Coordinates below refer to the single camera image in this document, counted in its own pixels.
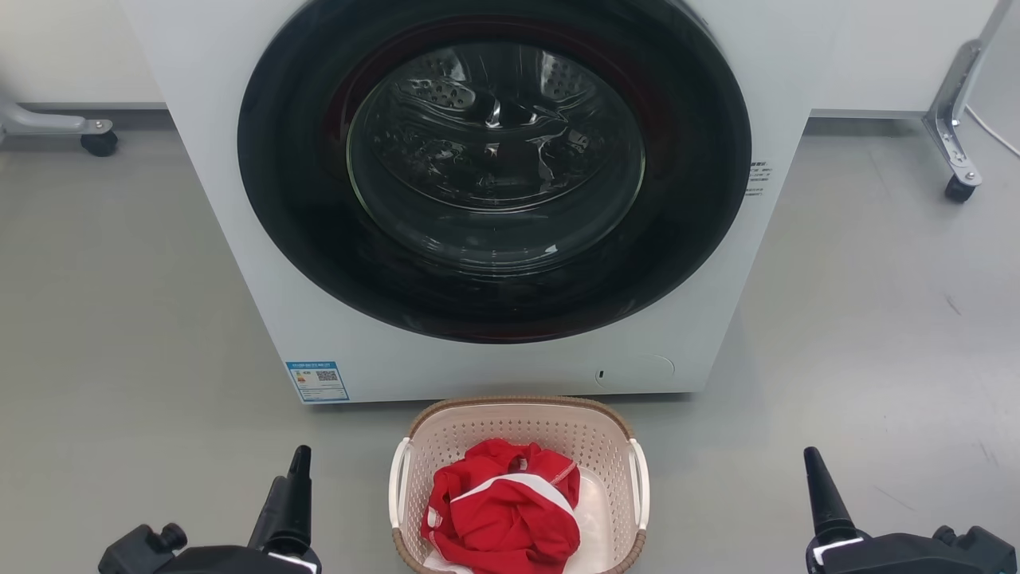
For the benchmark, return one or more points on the white front-load washing machine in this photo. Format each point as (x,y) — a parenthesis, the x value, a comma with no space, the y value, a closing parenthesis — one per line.
(239,263)

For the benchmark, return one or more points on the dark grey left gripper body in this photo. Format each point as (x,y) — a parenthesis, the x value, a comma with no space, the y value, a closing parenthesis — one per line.
(207,560)

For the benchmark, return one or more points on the blue energy label sticker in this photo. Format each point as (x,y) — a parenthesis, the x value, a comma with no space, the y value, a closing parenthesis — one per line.
(317,381)

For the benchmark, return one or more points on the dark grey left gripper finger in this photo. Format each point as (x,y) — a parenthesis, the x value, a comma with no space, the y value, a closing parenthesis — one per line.
(285,506)

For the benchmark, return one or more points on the black caster wheel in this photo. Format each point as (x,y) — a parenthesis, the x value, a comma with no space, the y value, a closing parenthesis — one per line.
(99,143)
(959,190)

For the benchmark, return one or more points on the grey metal stand leg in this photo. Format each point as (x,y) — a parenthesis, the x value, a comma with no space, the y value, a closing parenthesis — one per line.
(44,121)
(956,96)

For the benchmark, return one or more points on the black round washing machine door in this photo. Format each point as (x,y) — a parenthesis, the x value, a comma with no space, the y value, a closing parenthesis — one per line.
(303,199)

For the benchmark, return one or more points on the red garment with white stripe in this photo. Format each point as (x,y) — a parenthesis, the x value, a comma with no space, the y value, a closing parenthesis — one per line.
(502,518)

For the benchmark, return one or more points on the beige perforated laundry basket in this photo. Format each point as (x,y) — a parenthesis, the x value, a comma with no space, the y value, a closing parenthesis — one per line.
(510,422)

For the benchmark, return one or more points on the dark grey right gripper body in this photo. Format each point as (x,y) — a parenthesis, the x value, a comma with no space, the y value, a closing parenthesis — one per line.
(916,556)

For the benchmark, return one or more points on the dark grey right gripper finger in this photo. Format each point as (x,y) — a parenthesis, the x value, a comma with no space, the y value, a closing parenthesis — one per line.
(825,498)

